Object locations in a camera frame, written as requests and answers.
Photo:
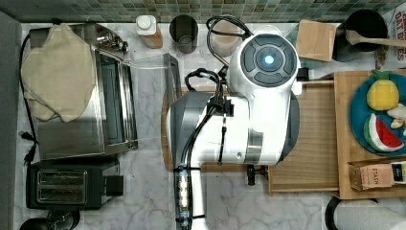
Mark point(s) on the dark grey cup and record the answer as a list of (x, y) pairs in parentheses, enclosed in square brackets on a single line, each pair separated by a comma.
[(183, 30)]

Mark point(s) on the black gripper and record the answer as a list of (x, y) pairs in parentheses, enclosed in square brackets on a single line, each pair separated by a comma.
[(252, 172)]

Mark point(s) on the white capped spice bottle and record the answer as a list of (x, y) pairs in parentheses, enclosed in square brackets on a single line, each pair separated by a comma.
[(149, 31)]

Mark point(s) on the oat bites box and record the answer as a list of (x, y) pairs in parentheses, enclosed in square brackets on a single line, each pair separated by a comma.
[(391, 57)]

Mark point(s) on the clear cereal container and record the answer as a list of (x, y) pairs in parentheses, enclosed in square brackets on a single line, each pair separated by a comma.
[(225, 45)]

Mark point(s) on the teal canister with wooden lid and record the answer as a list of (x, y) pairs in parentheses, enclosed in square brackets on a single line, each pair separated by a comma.
[(314, 40)]

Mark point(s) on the yellow plush pineapple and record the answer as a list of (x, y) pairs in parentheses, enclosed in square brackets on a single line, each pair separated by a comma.
[(383, 94)]

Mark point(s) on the white plush toy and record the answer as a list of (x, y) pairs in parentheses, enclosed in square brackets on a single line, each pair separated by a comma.
[(399, 116)]

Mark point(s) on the wooden spoon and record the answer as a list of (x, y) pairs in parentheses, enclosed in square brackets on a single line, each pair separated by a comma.
[(353, 37)]

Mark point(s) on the stash tea box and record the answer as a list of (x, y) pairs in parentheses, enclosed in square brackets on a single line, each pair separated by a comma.
[(376, 174)]

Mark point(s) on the black toaster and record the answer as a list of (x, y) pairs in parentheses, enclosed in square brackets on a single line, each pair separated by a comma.
[(74, 184)]

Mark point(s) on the silver toaster oven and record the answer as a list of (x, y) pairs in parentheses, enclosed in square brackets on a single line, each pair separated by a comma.
[(128, 105)]

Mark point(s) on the black pot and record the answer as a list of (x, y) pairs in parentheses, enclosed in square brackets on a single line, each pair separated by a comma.
[(367, 23)]

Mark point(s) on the paper towel roll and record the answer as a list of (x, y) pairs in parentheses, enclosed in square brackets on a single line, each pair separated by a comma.
[(362, 214)]

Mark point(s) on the wooden drawer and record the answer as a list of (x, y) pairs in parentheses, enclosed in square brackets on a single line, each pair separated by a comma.
[(312, 165)]

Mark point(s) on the plush watermelon slice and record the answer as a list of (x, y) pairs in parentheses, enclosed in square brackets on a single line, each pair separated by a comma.
[(379, 137)]

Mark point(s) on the beige cloth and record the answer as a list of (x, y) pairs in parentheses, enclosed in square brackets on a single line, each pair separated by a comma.
[(59, 76)]

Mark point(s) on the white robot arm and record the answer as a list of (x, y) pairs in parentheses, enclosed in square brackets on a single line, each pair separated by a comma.
[(255, 123)]

